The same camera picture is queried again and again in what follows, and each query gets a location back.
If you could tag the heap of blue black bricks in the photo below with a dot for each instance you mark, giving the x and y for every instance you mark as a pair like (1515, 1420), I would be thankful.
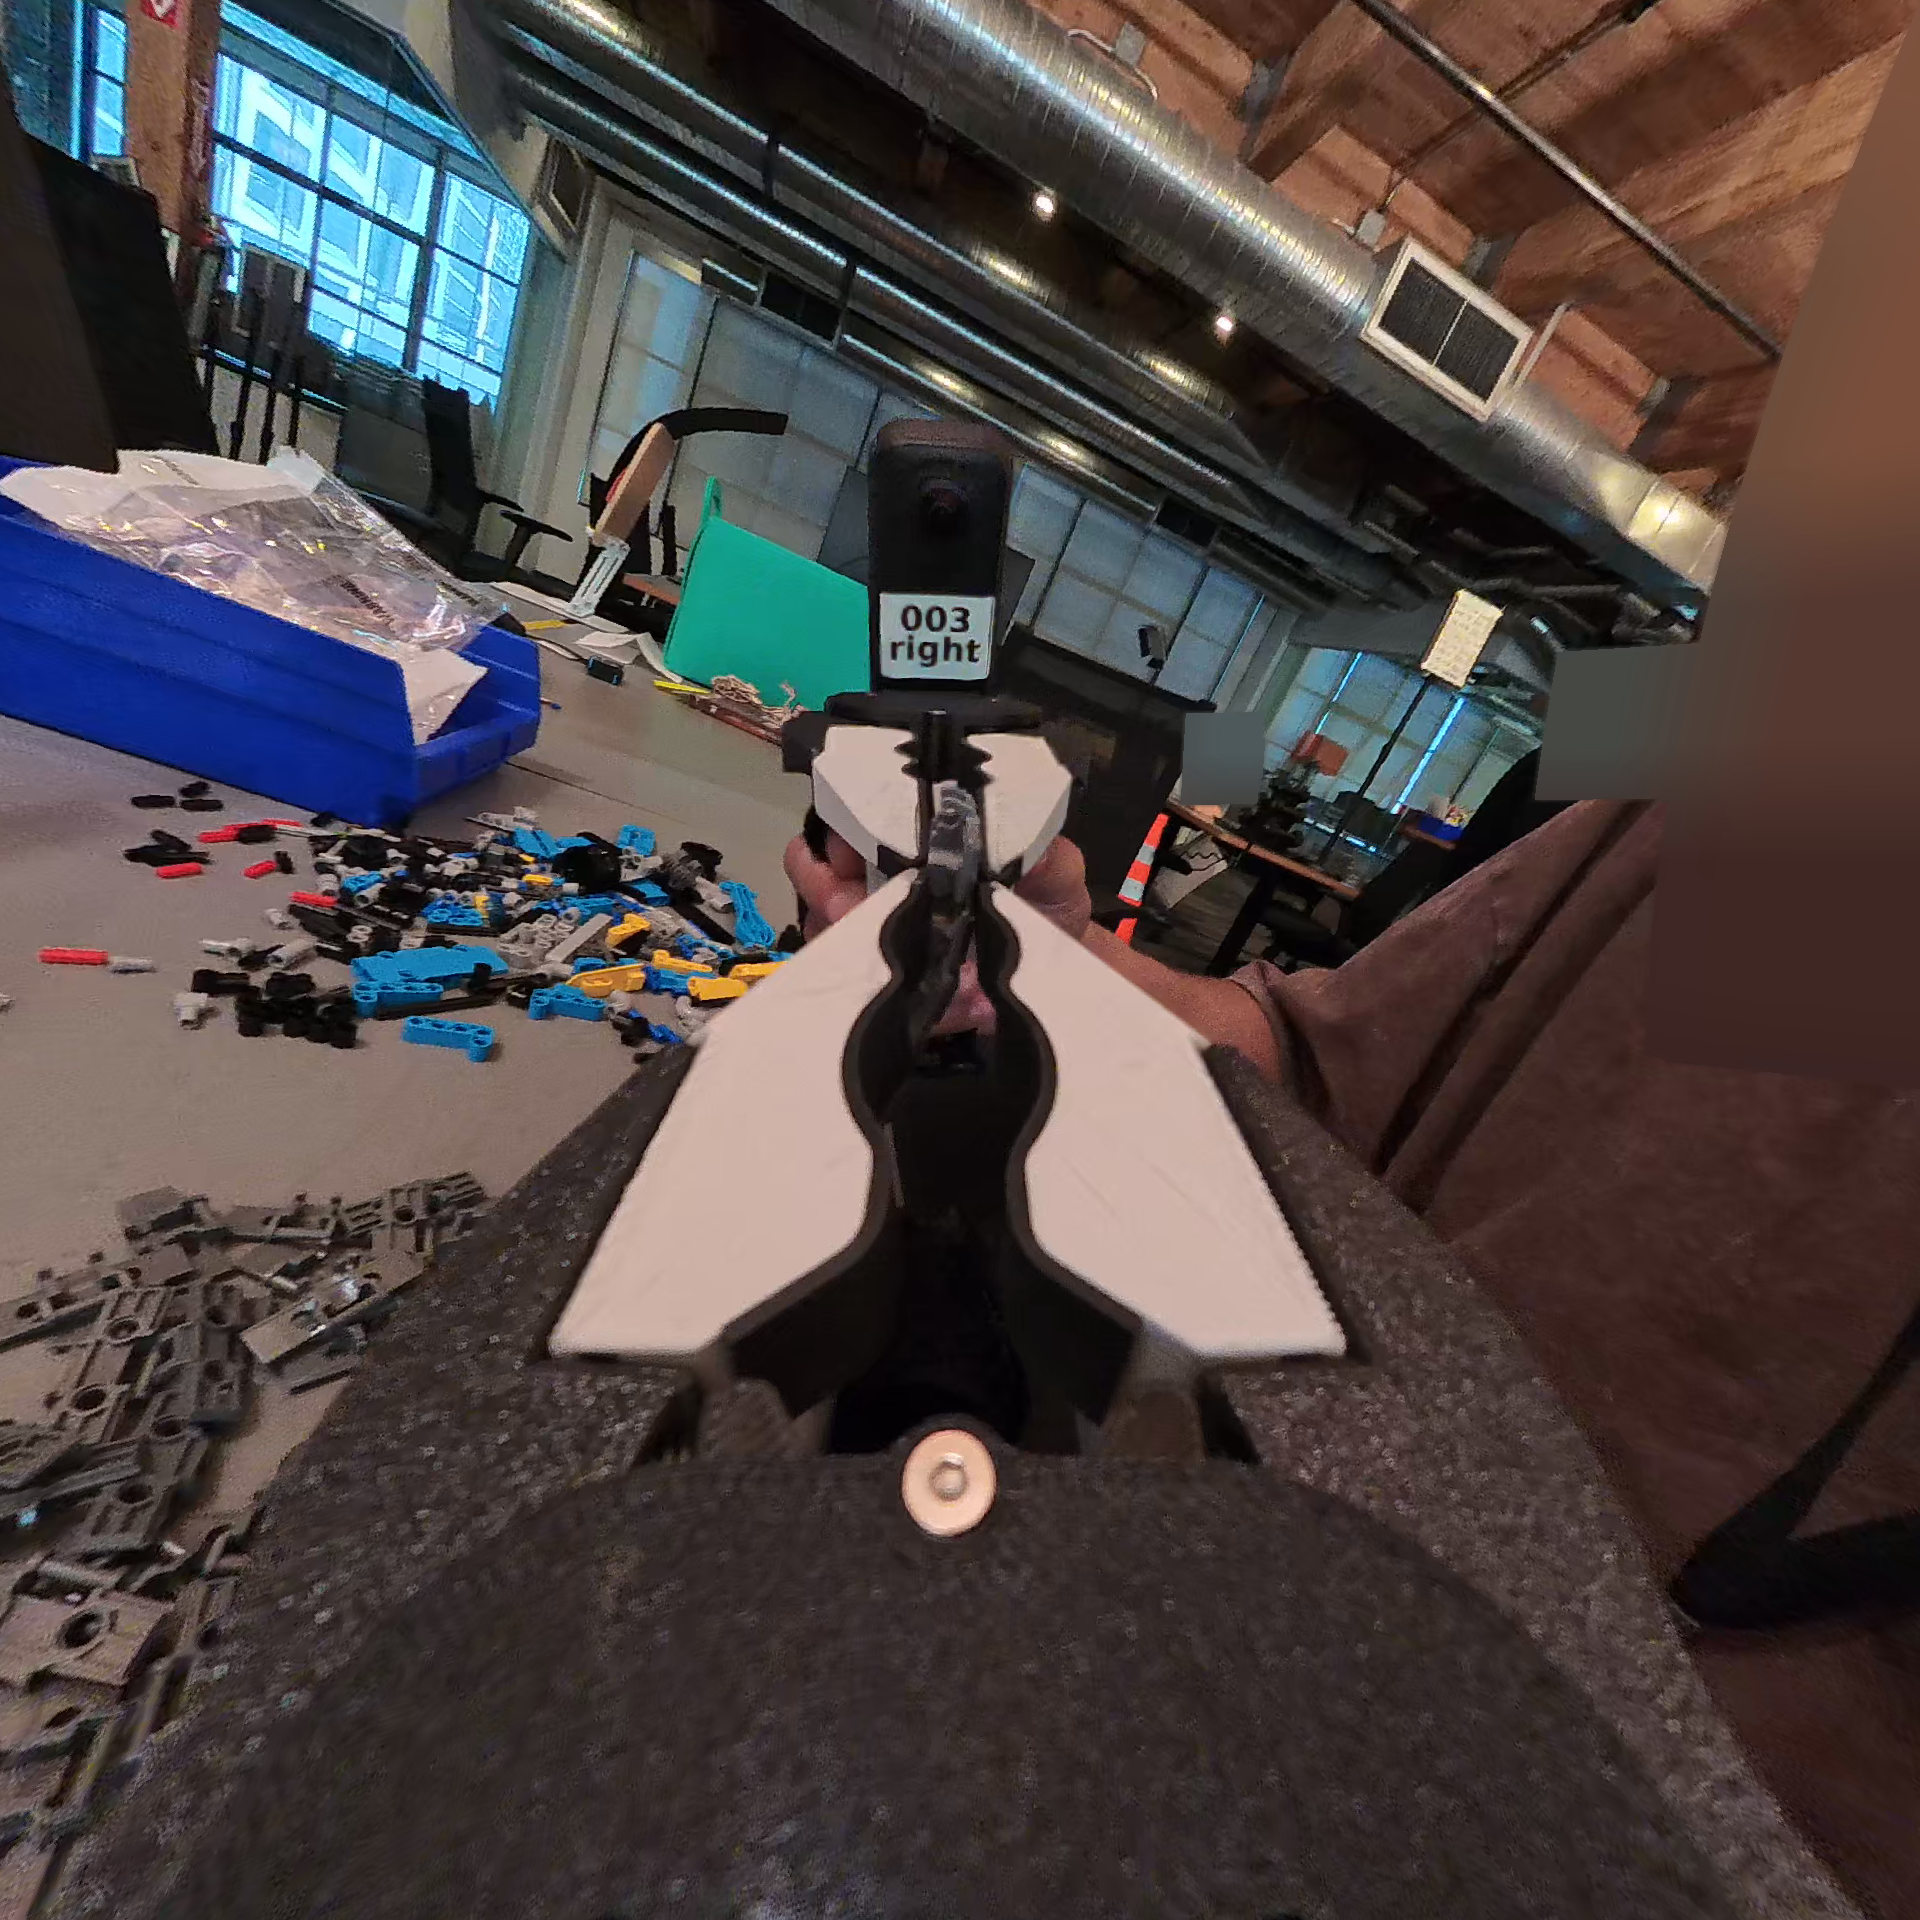
(481, 945)

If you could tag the curved wooden desk lamp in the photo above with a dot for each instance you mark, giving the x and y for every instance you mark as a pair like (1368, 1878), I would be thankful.
(661, 481)

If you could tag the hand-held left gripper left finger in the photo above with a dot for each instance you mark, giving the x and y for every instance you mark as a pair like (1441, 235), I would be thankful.
(721, 1200)

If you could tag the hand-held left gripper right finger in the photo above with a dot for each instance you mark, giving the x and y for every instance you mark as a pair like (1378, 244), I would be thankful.
(1171, 1200)

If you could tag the clear plastic bags bundle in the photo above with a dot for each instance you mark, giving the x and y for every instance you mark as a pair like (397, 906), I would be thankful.
(271, 555)

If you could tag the small wooden model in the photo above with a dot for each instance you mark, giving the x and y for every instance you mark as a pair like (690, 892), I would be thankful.
(757, 702)

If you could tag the blue plastic bin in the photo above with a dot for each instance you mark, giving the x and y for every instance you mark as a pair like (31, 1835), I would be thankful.
(225, 704)

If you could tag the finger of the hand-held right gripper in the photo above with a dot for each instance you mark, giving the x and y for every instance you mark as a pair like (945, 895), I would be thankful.
(869, 795)
(1020, 795)

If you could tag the pile of grey track pieces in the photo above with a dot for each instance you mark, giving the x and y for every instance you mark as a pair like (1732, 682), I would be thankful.
(136, 1424)

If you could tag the person's right hand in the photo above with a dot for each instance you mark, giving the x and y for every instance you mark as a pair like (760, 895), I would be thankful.
(819, 892)

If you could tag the black panel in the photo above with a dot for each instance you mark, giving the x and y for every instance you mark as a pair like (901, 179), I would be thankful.
(90, 299)

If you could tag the silver ventilation duct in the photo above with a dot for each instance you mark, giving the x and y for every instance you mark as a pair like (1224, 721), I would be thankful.
(1200, 224)

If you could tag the white air vent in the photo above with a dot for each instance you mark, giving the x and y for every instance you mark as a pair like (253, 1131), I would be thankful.
(1447, 327)

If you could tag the person's right forearm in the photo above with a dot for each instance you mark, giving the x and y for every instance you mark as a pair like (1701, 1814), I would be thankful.
(1200, 1003)

